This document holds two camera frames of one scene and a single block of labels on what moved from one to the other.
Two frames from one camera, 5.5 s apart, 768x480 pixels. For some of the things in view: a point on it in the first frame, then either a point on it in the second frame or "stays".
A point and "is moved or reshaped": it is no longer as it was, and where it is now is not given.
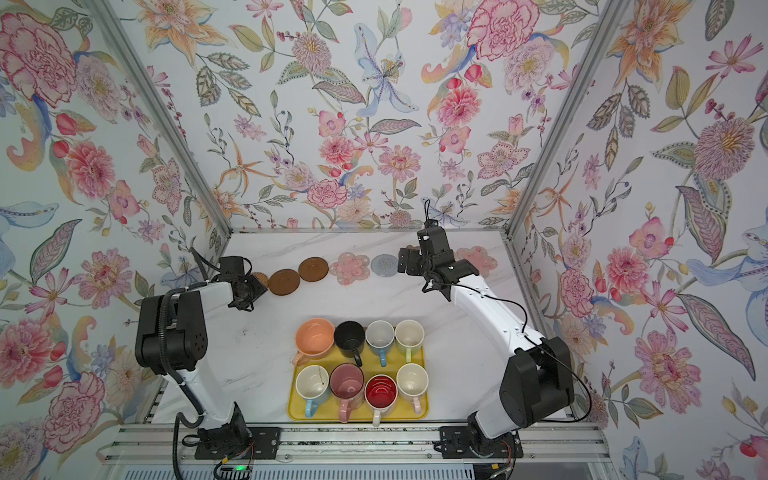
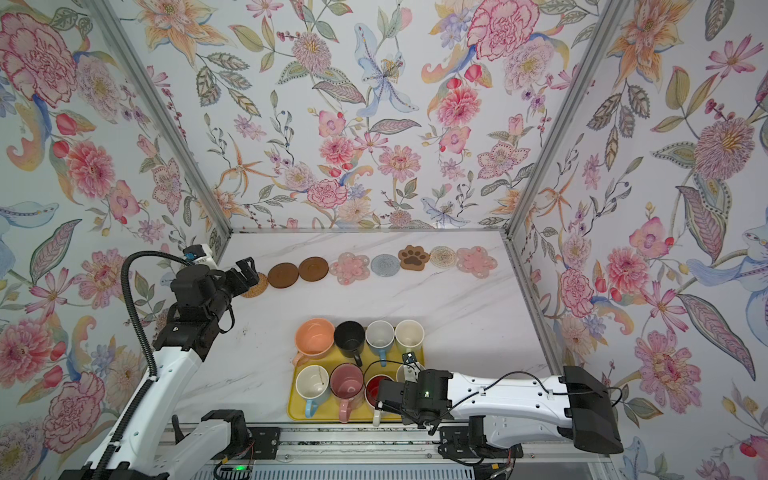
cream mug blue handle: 312,383 stays
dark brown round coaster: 313,269 stays
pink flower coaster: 479,258 stays
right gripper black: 415,257 to 409,421
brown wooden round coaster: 284,282 is moved or reshaped
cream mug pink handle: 412,381 stays
